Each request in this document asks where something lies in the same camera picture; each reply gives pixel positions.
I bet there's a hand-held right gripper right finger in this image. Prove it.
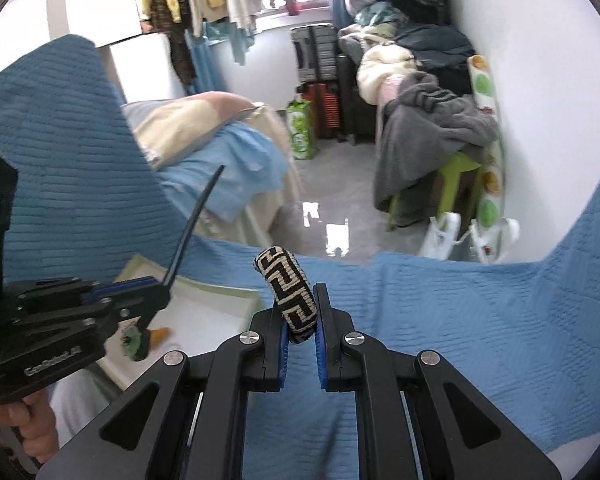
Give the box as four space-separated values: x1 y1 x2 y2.
312 282 563 480

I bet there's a cream fleece cloth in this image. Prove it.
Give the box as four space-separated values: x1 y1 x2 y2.
355 44 422 107

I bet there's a dark patterned hanging garment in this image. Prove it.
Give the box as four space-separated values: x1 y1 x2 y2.
150 0 199 87

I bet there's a person's left hand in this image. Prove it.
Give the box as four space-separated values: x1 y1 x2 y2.
0 387 62 462

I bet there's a pale green storage box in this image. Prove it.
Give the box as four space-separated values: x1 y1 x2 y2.
50 254 264 456

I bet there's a beige and pink pillow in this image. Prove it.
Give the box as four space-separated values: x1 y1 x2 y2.
121 91 267 172

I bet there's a fruit print panel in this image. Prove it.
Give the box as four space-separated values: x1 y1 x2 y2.
467 54 507 262

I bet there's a green plastic stool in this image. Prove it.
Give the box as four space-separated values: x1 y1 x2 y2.
386 152 484 232

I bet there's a blue textured blanket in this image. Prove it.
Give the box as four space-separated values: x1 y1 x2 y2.
0 34 600 480

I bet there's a red suitcase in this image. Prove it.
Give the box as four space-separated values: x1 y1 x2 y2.
302 82 344 142

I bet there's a black suitcase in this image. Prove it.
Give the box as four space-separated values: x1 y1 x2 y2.
335 54 382 147

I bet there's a cream bed skirt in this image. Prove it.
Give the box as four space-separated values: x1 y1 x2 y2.
237 104 307 257

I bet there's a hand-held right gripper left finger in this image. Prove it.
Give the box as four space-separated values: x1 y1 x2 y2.
36 305 289 480

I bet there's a green shopping bag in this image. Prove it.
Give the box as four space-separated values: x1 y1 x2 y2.
285 98 317 161

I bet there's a grey fleece blanket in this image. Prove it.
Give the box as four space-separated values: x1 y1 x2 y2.
373 70 502 214

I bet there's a black and beige woven bracelet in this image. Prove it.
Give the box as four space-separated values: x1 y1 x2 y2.
253 246 317 345

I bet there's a green hat charm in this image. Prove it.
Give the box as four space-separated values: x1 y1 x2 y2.
119 327 154 363

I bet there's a light blue bed sheet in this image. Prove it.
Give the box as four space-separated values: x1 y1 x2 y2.
154 124 289 224

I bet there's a grey suitcase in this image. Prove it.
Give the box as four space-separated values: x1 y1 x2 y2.
290 23 339 84

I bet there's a small white cabinet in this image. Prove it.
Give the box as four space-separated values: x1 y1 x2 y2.
108 33 187 107

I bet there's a teal hanging cloth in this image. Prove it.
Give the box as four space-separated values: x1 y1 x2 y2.
227 21 257 67

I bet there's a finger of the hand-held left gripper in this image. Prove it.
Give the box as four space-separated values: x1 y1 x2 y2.
99 284 172 332
86 275 159 298

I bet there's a black cable with jack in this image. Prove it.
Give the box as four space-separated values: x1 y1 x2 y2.
162 164 227 307

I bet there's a large white box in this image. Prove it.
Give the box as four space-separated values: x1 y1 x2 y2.
44 0 144 49

